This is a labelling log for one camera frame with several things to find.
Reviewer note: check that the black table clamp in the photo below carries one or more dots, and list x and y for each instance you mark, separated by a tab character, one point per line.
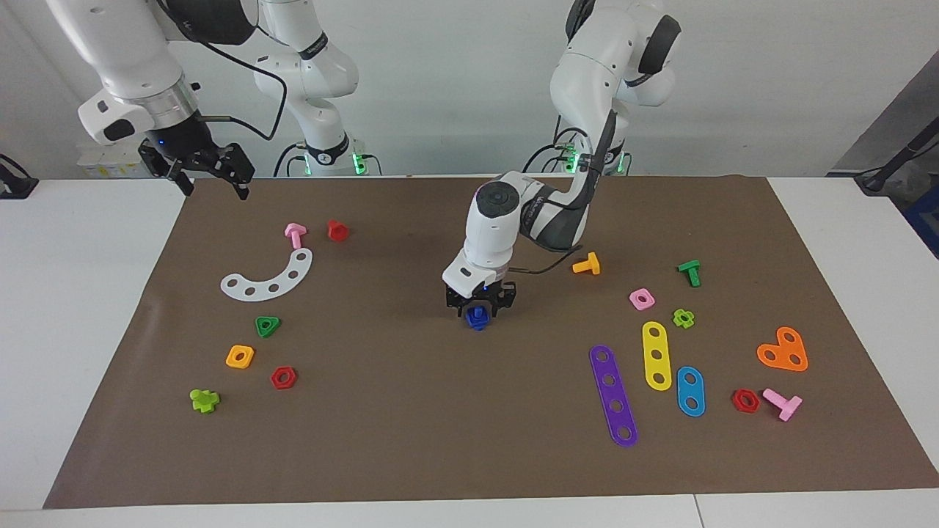
15	187

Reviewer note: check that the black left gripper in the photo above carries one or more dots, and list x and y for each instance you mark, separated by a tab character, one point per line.
480	299

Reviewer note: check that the blue plastic bolt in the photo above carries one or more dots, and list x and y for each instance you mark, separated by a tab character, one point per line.
477	312

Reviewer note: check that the white curved five-hole plate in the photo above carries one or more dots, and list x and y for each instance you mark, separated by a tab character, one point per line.
262	291

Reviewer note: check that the orange plastic bolt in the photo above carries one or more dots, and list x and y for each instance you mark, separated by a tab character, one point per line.
587	265

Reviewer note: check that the black stand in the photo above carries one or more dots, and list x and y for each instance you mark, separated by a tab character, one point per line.
891	165

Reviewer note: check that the red hex nut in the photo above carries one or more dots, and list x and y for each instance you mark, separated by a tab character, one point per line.
736	400
276	378

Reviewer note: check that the yellow three-hole plate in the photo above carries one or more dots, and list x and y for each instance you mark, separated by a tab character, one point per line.
655	342

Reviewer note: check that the pink square nut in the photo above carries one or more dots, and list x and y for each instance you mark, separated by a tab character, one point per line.
634	298

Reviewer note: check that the brown table mat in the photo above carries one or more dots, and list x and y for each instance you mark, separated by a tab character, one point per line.
440	411

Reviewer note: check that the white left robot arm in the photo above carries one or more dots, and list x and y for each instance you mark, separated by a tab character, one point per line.
491	227

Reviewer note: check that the orange heart-shaped plate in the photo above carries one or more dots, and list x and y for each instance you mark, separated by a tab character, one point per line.
782	352

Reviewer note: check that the white cardboard box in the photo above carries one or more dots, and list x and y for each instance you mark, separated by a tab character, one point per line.
103	165

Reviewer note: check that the orange square nut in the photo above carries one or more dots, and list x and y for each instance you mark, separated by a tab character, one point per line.
231	358

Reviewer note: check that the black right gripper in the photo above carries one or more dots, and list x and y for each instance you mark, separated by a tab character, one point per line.
183	147

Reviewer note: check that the blue crate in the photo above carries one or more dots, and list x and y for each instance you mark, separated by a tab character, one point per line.
928	220

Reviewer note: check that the lime green flower nut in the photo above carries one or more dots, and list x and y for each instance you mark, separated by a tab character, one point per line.
678	318

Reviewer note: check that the pink plastic bolt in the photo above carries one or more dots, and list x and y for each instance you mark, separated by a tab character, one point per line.
296	236
785	405

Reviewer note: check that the dark green plastic bolt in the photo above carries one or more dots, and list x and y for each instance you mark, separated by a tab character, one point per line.
691	273

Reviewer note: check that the blue two-hole plate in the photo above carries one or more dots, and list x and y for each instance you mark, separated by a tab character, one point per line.
690	391

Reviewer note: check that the green triangle nut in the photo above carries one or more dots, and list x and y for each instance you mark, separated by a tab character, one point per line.
260	331

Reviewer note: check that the red plastic bolt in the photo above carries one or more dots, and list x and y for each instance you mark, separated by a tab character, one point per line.
337	232

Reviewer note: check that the lime green plastic bolt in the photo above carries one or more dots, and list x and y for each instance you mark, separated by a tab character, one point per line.
203	402

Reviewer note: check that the purple four-hole plate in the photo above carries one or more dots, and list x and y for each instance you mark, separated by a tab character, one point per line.
613	393

